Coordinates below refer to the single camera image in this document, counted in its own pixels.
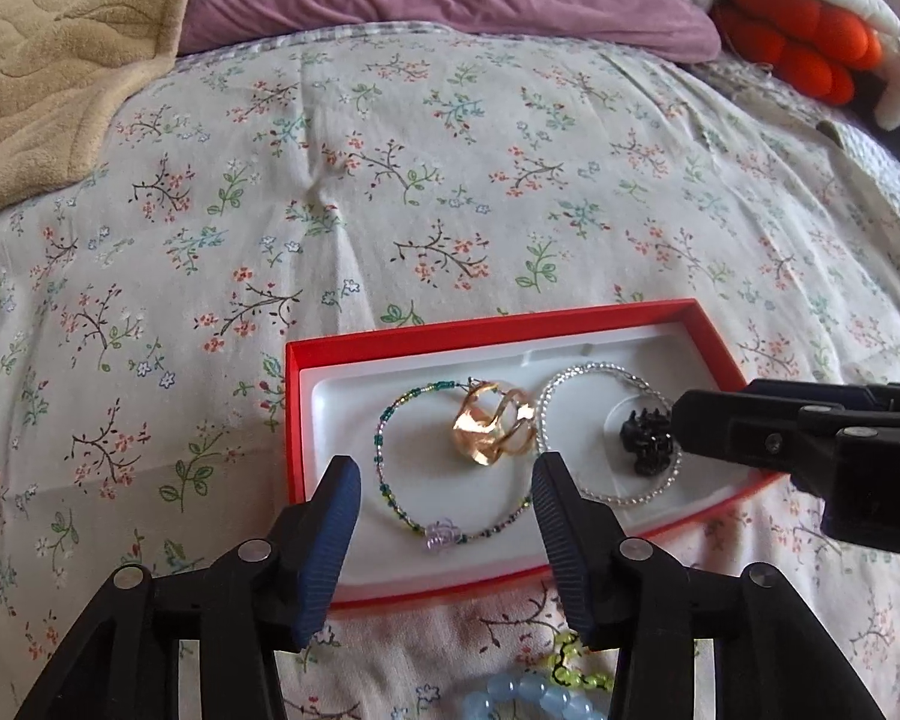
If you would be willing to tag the orange plush toy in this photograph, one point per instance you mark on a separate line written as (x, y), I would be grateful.
(795, 30)

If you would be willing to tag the red box with white insert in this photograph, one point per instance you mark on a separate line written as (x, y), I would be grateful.
(360, 420)

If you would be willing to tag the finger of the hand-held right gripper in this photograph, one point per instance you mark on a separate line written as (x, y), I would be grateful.
(870, 399)
(727, 427)

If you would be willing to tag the small-print floral cloth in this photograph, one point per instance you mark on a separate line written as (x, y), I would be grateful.
(862, 165)

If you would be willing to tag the small black hair claw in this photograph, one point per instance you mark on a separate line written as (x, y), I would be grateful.
(645, 444)

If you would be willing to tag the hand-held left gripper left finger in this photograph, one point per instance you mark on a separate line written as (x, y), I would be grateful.
(328, 562)

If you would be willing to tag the floral bed cover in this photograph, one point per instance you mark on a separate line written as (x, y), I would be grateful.
(420, 165)

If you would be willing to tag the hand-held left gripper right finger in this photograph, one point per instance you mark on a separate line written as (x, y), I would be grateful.
(564, 562)

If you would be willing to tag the beige fleece blanket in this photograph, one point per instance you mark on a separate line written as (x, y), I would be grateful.
(60, 52)

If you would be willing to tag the gold hair claw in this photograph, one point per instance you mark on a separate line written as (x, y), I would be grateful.
(487, 427)

